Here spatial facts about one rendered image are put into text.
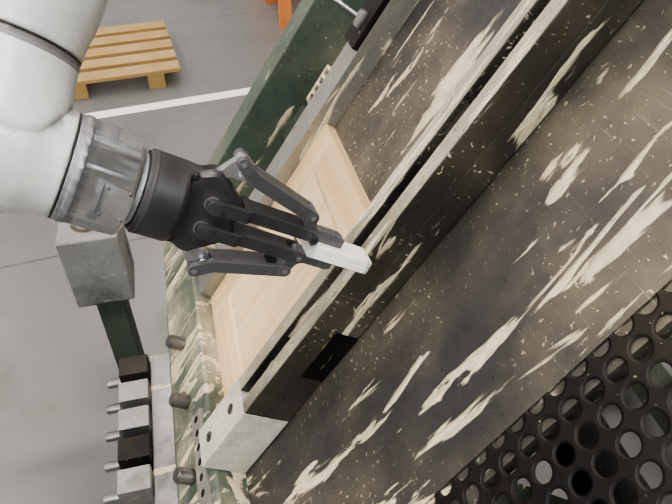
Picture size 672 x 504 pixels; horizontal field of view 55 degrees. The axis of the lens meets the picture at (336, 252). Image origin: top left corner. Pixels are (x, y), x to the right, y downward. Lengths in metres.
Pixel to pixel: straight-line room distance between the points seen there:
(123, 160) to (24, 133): 0.07
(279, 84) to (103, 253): 0.49
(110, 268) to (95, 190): 0.89
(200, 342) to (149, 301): 1.43
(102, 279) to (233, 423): 0.62
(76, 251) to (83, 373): 1.05
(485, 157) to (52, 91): 0.41
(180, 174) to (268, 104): 0.75
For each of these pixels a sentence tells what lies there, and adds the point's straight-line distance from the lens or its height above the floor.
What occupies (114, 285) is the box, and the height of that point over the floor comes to 0.80.
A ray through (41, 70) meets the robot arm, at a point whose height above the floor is 1.54.
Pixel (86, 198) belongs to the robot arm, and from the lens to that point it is 0.53.
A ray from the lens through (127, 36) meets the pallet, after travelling 4.54.
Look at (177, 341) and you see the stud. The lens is 1.19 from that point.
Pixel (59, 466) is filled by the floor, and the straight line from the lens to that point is 2.19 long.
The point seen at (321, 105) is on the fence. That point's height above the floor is 1.26.
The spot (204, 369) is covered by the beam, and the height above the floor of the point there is 0.91.
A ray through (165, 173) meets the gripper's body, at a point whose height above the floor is 1.45.
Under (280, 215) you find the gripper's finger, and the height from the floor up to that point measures 1.38.
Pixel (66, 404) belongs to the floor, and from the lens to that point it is 2.32.
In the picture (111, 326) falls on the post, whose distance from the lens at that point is 1.57.
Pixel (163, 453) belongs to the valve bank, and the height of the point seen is 0.74.
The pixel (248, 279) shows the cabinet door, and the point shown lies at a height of 0.99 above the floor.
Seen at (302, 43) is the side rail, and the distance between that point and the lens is 1.25.
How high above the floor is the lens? 1.74
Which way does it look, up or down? 41 degrees down
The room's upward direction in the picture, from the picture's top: straight up
